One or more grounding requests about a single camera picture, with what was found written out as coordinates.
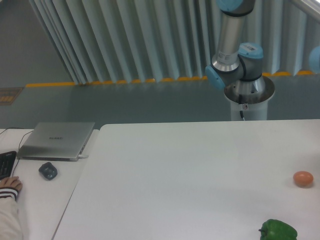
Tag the forearm in cream sleeve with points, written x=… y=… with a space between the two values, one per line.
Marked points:
x=10 y=227

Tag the person's hand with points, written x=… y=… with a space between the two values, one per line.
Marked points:
x=11 y=183

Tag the green bell pepper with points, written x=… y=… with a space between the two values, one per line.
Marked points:
x=274 y=229

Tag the silver closed laptop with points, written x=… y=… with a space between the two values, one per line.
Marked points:
x=56 y=141

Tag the aluminium frame beam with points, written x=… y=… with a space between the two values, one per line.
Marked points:
x=310 y=7

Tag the brown egg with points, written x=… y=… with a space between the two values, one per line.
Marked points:
x=303 y=178

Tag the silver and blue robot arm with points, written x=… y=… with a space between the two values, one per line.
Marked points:
x=231 y=42

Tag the pleated grey curtain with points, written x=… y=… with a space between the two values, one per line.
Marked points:
x=152 y=40

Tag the dark grey computer mouse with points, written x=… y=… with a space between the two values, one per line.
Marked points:
x=48 y=171

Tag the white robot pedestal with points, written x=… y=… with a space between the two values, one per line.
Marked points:
x=248 y=106

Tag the black keyboard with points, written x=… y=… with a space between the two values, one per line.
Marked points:
x=7 y=161

